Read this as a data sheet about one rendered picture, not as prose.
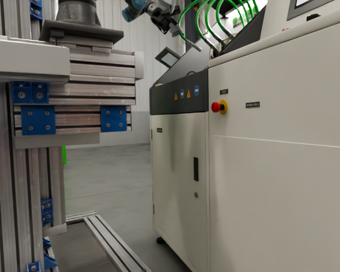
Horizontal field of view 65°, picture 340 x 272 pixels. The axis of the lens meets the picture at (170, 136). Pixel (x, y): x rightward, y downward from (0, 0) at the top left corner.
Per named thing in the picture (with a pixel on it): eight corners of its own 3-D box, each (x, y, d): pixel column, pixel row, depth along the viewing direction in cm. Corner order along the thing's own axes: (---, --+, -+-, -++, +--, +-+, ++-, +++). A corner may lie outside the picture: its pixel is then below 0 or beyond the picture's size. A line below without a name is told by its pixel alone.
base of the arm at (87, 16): (57, 25, 76) (55, -12, 75) (51, 39, 89) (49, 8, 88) (109, 32, 83) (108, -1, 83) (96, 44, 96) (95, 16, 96)
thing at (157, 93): (151, 114, 162) (150, 88, 161) (158, 114, 163) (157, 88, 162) (203, 111, 105) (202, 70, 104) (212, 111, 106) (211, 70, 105)
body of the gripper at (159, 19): (165, 35, 153) (152, 23, 156) (176, 25, 153) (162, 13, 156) (162, 28, 146) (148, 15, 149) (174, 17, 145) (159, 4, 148)
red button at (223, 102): (209, 115, 93) (209, 100, 92) (219, 114, 94) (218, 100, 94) (217, 114, 88) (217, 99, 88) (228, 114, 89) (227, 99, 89)
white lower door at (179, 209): (153, 224, 167) (149, 115, 163) (156, 223, 168) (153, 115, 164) (205, 281, 108) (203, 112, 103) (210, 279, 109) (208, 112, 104)
